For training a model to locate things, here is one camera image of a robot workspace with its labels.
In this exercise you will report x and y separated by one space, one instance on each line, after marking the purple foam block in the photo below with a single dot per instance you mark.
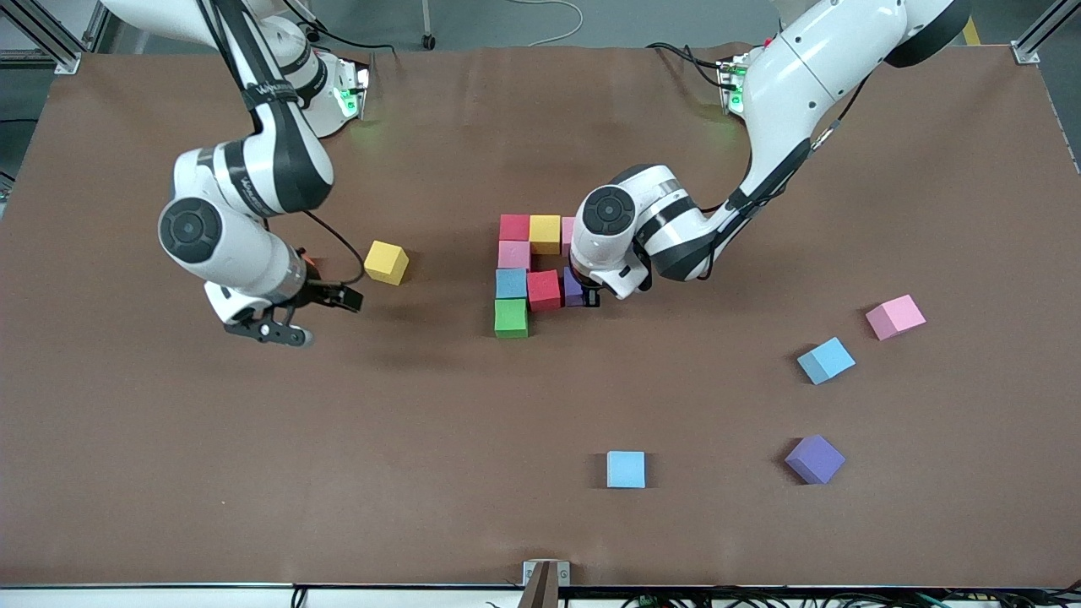
572 289
815 458

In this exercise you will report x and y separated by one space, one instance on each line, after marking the pink foam block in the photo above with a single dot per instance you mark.
514 255
567 235
895 317

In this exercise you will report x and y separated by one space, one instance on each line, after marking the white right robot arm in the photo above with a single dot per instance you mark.
228 245

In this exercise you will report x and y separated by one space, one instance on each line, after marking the small metal bracket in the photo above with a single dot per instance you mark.
562 572

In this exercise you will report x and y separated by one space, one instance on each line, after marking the brown table mat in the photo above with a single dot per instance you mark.
253 507

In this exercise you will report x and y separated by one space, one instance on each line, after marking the yellow foam block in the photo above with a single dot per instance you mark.
545 234
385 262

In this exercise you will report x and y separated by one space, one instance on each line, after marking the white table edge rail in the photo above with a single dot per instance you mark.
127 599

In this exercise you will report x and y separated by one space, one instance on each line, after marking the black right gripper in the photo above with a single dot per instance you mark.
322 293

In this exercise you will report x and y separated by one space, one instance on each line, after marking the light blue foam block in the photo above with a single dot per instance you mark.
626 469

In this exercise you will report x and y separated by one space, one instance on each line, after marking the aluminium frame post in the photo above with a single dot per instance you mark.
38 29
1043 32

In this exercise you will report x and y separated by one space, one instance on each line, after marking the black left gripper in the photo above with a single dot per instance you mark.
589 296

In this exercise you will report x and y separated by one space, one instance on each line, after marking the green foam block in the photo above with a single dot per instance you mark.
511 318

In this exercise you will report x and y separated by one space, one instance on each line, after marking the red foam block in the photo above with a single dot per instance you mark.
514 228
544 290

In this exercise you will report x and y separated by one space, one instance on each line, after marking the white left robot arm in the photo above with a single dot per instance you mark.
811 59

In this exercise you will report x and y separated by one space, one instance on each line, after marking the brown pole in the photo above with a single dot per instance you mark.
540 591

